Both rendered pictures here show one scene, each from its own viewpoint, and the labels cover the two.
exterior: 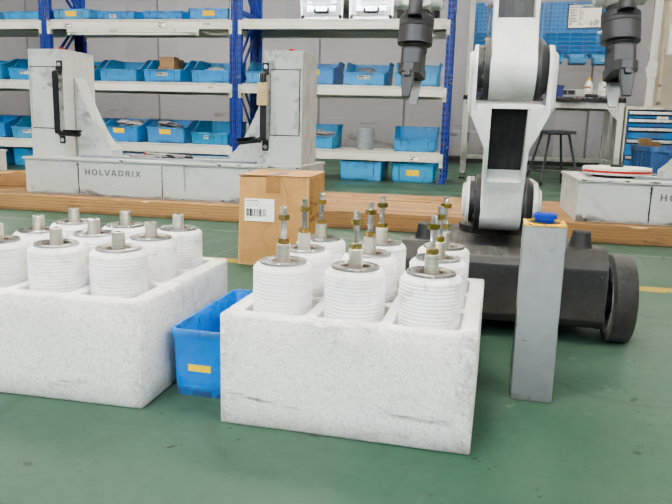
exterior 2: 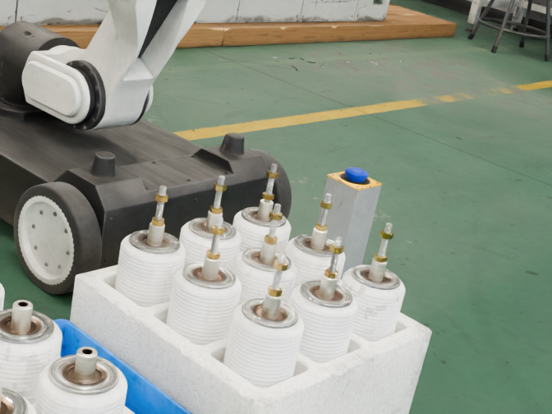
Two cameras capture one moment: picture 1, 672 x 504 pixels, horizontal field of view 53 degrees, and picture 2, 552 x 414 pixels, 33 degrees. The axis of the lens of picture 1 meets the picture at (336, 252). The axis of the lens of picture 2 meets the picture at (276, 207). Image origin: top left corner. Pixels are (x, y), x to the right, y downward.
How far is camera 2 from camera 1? 1.28 m
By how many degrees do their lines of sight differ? 63
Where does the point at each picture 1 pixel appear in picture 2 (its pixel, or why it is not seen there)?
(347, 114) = not seen: outside the picture
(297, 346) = (319, 403)
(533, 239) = (361, 201)
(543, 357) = not seen: hidden behind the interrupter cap
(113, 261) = (119, 400)
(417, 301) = (388, 313)
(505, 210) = (129, 109)
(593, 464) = (448, 387)
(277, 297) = (292, 360)
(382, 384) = (370, 402)
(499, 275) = (193, 204)
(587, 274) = (257, 184)
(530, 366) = not seen: hidden behind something
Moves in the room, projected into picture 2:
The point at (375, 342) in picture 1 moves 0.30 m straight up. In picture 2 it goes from (374, 367) to (426, 173)
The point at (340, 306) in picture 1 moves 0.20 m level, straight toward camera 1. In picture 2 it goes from (337, 343) to (471, 404)
